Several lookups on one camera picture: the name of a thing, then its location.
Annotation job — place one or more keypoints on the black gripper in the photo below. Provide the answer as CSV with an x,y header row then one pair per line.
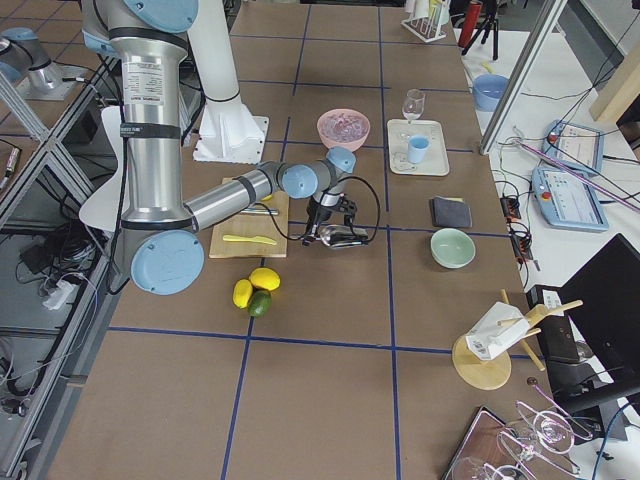
x,y
318,216

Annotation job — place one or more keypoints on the silver metal ice scoop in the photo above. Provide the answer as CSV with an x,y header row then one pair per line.
x,y
339,236

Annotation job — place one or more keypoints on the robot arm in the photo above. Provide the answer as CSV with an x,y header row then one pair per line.
x,y
156,229

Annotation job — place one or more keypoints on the pile of clear ice cubes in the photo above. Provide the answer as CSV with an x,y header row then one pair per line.
x,y
344,127

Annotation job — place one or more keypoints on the light blue cup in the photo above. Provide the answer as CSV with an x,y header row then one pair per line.
x,y
417,148

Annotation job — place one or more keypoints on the yellow plastic knife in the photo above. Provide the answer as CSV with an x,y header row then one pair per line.
x,y
250,239

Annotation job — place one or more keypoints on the steel cylinder muddler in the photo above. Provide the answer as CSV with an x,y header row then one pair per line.
x,y
260,210

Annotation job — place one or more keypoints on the yellow lemon large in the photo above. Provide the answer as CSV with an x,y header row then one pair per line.
x,y
265,278

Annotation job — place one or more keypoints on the wooden cutting board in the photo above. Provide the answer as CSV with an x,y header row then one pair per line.
x,y
252,225

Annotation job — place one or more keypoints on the pink bowl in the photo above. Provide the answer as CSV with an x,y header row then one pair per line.
x,y
351,146

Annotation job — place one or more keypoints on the green lime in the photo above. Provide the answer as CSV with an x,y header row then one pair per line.
x,y
259,303

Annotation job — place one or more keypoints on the yellow lemon small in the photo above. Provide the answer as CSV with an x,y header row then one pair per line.
x,y
242,293

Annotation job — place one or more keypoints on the cream bear tray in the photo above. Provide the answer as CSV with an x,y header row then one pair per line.
x,y
435,161

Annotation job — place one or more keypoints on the green bowl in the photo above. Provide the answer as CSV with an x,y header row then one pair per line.
x,y
452,248

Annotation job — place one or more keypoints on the grey folded cloth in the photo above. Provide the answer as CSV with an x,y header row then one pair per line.
x,y
447,212

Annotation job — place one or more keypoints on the clear wine glass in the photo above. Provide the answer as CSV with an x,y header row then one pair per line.
x,y
412,109

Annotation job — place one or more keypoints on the white carton on stand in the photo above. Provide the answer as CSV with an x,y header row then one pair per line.
x,y
497,330

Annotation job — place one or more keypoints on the blue basin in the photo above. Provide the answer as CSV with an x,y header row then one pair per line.
x,y
487,90

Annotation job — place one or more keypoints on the wooden mug tree stand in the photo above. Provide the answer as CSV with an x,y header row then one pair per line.
x,y
493,374

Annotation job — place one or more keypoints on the blue teach pendant near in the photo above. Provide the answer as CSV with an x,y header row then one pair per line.
x,y
567,203

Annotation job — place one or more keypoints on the blue teach pendant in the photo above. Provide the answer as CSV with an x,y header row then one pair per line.
x,y
567,203
578,147

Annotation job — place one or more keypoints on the red cylinder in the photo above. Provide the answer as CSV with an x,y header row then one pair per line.
x,y
470,21

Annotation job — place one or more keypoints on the blue teach pendant far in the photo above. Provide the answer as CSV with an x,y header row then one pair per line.
x,y
578,147

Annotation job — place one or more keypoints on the black tripod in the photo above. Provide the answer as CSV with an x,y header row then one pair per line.
x,y
487,24

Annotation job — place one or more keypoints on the black monitor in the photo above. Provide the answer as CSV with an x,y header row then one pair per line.
x,y
608,320

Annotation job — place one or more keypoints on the hanging wine glasses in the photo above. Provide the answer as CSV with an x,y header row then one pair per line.
x,y
537,442

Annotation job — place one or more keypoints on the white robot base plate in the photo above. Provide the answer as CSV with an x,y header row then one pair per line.
x,y
219,142

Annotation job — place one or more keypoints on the white wire rack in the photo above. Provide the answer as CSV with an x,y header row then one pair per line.
x,y
426,18

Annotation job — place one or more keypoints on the aluminium frame post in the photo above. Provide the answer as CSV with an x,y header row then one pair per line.
x,y
543,27

